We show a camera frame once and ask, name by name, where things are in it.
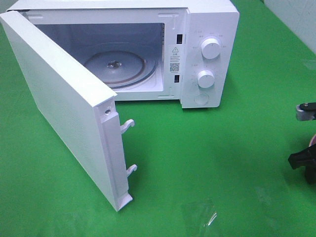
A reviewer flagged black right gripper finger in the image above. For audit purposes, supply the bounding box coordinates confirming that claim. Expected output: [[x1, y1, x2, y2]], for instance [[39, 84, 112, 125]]
[[288, 145, 316, 184]]

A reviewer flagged pink plate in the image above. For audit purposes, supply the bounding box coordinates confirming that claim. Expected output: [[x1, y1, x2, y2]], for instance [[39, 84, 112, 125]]
[[309, 134, 316, 146]]

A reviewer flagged round microwave door button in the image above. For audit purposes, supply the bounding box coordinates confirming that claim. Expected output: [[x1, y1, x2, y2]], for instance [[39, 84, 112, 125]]
[[194, 93, 209, 105]]

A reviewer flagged white microwave door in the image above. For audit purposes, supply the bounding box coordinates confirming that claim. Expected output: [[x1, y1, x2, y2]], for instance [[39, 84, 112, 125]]
[[0, 11, 137, 210]]

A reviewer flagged lower white microwave knob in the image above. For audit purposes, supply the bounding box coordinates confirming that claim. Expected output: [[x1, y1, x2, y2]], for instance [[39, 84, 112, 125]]
[[197, 70, 215, 89]]

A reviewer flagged white microwave knob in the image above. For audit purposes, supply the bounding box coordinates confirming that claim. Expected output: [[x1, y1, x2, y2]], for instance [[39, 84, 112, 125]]
[[197, 70, 215, 89], [201, 37, 222, 59]]

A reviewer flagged upper white microwave knob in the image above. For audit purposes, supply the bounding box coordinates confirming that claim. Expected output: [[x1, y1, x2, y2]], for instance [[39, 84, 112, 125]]
[[201, 37, 222, 59]]

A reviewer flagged white microwave oven body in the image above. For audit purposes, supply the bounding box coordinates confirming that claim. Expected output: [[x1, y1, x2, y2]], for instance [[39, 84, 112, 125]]
[[7, 0, 239, 108]]

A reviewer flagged glass microwave turntable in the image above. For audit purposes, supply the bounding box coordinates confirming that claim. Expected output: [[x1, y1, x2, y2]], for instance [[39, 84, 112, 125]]
[[84, 50, 158, 89]]

